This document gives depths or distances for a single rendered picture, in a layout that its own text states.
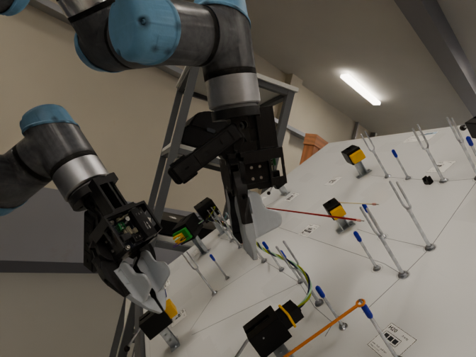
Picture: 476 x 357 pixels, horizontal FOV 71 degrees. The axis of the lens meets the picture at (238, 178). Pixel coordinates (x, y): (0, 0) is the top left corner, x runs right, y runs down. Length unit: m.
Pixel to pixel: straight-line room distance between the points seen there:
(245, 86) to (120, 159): 3.84
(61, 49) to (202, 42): 3.70
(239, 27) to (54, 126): 0.31
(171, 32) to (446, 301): 0.50
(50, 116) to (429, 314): 0.62
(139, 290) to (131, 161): 3.83
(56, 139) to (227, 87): 0.27
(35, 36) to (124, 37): 3.67
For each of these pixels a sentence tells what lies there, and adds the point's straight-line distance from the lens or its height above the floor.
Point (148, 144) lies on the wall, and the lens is 4.40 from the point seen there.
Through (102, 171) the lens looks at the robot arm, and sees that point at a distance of 0.55.
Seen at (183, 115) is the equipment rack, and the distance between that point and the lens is 1.45.
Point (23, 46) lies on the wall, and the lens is 4.03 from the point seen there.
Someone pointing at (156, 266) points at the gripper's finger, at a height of 1.17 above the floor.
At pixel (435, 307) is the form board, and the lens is 0.58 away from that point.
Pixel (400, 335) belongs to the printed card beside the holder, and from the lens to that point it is 0.56.
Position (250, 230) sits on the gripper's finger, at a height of 1.27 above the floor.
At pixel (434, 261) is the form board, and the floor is 1.28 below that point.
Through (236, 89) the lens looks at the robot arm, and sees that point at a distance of 0.46.
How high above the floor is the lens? 1.31
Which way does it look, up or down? 3 degrees up
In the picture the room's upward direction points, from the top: 14 degrees clockwise
